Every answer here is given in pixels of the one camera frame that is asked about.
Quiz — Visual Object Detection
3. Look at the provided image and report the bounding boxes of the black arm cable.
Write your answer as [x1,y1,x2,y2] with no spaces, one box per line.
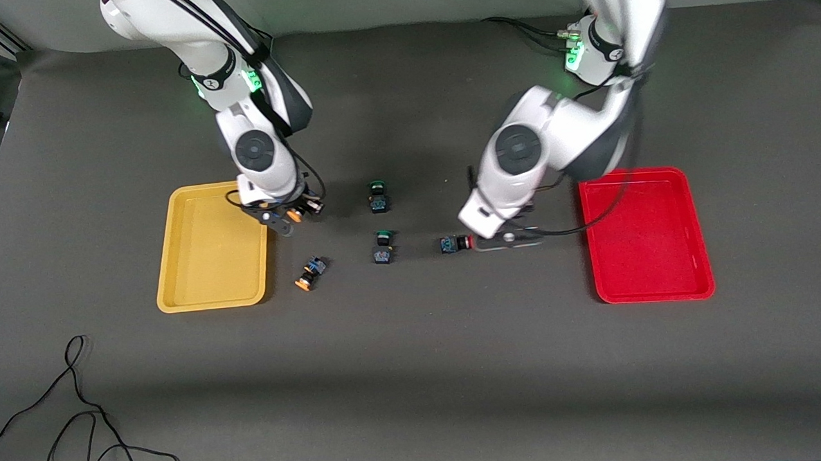
[525,64,655,239]
[156,0,328,208]

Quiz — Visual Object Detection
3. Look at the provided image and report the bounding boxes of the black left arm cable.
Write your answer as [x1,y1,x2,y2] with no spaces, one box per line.
[525,64,655,239]

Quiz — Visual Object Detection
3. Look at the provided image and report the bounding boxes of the orange-yellow push button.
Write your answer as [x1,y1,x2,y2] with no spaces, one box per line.
[286,197,325,225]
[294,255,330,292]

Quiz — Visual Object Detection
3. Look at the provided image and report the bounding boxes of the red plastic tray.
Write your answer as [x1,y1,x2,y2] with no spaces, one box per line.
[577,165,717,306]

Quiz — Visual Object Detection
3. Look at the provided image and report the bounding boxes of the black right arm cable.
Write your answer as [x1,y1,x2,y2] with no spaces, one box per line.
[156,0,328,208]

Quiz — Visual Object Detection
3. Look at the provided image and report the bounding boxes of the green push button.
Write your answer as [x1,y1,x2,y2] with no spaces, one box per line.
[368,179,391,215]
[372,229,396,265]

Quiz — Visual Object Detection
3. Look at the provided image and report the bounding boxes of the dark grey table cloth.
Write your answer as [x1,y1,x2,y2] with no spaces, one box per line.
[0,0,821,461]

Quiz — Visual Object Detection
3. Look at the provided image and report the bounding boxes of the yellow plastic tray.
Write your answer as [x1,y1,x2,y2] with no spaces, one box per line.
[151,180,274,315]

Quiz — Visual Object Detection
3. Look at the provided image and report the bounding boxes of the black right base cable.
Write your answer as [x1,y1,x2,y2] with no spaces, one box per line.
[253,24,276,58]

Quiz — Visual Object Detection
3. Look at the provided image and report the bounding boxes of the black left base cable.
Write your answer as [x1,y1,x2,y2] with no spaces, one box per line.
[482,12,584,56]

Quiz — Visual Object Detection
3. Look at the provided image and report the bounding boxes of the thin black loose cable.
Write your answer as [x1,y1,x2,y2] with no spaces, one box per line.
[43,405,188,461]
[0,332,151,461]

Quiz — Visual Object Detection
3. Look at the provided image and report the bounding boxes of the red mushroom push button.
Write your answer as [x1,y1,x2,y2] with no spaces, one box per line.
[439,233,477,255]

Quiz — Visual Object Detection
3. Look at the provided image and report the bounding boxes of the black base cable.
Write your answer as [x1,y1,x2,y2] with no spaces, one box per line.
[482,12,584,56]
[253,24,276,58]

